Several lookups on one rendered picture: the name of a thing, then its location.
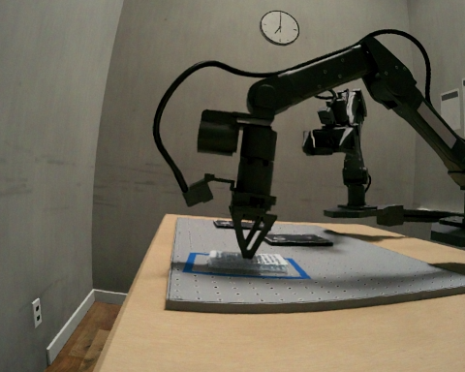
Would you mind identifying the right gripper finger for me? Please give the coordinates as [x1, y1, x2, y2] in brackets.
[302, 130, 314, 156]
[339, 128, 357, 155]

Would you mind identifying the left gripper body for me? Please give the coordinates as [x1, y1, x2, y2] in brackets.
[189, 157, 277, 213]

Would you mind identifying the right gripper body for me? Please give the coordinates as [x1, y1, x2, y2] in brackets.
[312, 110, 349, 156]

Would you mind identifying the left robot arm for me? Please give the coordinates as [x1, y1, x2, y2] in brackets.
[197, 37, 465, 190]

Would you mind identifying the blue tape outline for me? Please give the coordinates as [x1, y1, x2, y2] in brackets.
[182, 252, 312, 279]

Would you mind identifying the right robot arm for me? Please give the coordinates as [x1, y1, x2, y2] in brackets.
[317, 88, 378, 211]

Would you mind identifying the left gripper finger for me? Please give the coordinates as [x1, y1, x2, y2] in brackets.
[229, 205, 261, 247]
[232, 209, 278, 259]

